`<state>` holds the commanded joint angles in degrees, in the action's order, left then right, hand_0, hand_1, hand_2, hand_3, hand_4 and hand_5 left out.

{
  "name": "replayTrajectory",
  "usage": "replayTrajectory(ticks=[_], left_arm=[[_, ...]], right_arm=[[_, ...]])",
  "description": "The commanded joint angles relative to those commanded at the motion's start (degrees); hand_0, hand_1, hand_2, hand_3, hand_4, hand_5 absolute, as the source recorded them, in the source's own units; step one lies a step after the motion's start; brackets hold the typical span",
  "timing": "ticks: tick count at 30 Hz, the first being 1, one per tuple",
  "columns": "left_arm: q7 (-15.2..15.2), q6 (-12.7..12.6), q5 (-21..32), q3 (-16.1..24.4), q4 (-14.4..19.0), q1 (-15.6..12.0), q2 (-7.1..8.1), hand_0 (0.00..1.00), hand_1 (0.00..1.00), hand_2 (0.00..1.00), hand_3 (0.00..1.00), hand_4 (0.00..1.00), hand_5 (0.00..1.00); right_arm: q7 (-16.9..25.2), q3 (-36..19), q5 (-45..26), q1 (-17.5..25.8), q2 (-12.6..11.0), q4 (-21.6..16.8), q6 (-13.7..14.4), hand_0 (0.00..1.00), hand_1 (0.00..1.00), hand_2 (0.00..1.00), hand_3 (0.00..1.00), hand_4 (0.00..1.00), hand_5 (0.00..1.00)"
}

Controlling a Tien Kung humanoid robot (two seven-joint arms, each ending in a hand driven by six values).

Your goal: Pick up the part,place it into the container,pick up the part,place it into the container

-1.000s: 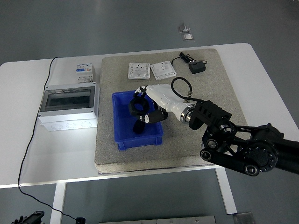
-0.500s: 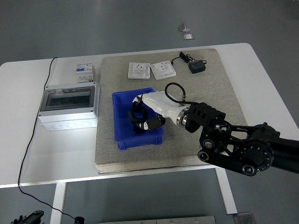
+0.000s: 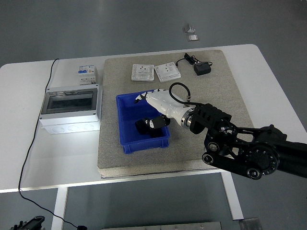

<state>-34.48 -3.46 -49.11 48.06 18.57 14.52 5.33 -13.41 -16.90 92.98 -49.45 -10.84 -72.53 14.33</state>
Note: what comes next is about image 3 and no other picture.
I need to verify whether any white socket panel with holes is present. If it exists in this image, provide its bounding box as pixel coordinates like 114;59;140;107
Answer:
130;64;155;82

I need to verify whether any grey metal plate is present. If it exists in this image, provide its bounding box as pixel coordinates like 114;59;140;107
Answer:
101;221;223;230

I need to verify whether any white table leg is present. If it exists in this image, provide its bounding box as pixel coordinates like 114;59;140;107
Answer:
51;186;70;230
220;172;245;221

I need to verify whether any open metal floor socket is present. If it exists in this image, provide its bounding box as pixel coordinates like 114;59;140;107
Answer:
183;23;196;35

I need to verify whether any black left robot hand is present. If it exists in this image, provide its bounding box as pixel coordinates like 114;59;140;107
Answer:
10;215;46;230

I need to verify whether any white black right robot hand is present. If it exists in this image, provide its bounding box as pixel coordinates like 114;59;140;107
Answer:
133;88;192;131

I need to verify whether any black power adapter with cord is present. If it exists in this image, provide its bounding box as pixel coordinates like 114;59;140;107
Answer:
176;52;213;77

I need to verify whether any thin black cable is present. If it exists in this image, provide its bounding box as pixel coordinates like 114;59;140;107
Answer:
18;58;88;230

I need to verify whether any grey distribution box clear lid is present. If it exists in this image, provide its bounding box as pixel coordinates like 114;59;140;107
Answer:
38;84;103;136

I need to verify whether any small grey floor plate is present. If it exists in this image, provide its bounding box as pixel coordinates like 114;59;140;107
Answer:
238;218;261;230

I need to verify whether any black hexagonal nut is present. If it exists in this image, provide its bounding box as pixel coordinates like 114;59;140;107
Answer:
134;119;154;137

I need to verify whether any white circuit breaker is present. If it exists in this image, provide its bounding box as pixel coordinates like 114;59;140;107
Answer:
77;66;99;86

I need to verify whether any white socket panel with switch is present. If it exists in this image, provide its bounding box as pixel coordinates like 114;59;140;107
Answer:
154;61;182;83

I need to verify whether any grey-brown table mat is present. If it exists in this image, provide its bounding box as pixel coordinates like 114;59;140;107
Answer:
97;49;255;179

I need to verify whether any blue plastic bin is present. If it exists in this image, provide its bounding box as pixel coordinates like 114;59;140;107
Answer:
115;89;172;155

